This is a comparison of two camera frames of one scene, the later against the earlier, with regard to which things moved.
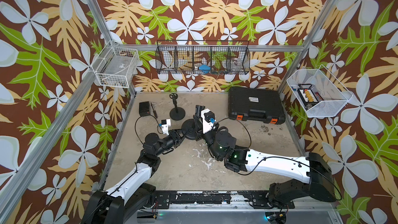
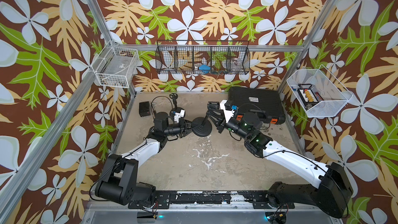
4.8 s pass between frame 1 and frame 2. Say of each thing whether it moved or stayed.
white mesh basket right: stayed
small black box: stayed
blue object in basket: stayed
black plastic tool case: stayed
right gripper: moved
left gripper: moved
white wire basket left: stayed
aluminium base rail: stayed
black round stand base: stayed
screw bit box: stayed
